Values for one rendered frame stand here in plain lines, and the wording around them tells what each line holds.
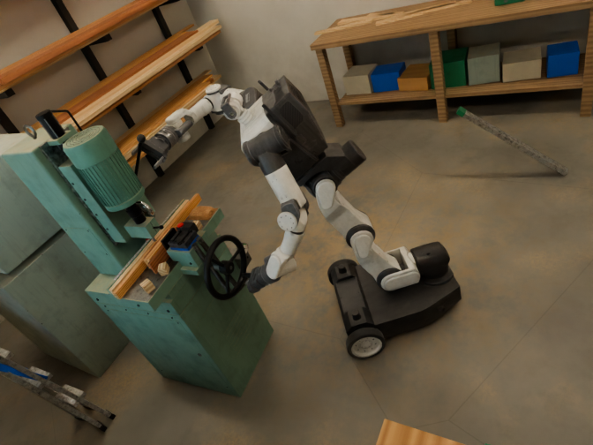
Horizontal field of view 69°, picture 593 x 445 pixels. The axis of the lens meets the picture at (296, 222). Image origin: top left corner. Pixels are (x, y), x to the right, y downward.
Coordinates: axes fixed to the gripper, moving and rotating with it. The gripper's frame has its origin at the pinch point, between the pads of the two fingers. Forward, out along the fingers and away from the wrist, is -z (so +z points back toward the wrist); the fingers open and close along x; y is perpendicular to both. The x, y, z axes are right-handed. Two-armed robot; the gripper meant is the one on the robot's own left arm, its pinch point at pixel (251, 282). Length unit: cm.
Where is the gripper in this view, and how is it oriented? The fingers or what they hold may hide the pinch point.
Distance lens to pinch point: 195.6
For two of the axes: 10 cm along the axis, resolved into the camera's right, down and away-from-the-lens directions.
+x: 1.8, -8.1, 5.6
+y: -7.7, -4.7, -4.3
